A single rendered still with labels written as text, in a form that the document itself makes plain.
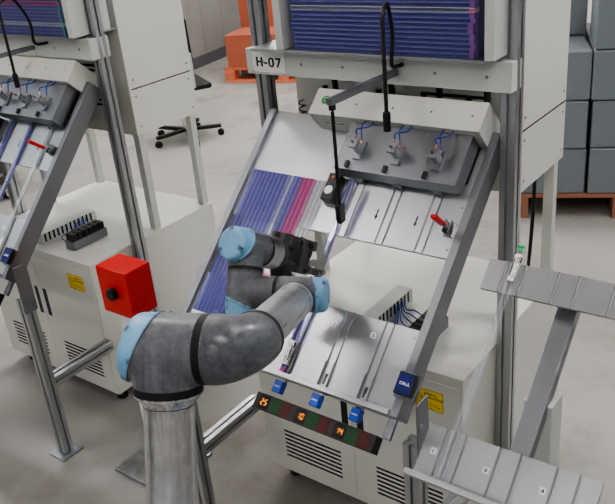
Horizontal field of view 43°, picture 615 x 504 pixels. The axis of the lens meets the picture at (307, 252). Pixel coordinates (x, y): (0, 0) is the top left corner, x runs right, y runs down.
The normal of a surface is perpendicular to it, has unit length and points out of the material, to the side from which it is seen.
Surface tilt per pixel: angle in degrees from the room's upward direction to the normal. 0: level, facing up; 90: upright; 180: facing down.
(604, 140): 90
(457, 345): 0
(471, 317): 0
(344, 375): 43
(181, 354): 66
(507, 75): 90
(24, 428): 0
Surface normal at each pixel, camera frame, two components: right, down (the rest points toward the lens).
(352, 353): -0.47, -0.39
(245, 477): -0.09, -0.90
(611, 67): -0.25, 0.43
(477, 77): -0.59, 0.40
